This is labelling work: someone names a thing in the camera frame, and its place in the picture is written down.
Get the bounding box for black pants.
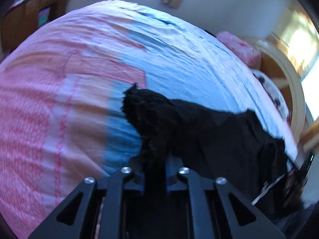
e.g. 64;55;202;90
121;82;300;224

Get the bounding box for brown wooden desk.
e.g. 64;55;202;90
1;0;68;51

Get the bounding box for headboard window curtain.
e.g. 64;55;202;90
267;0;318;79

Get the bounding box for cream wooden headboard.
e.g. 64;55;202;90
242;37;305;142

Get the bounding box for blue pink bed sheet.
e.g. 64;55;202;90
1;0;297;238

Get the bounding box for white patterned pillow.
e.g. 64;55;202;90
251;69;290;121

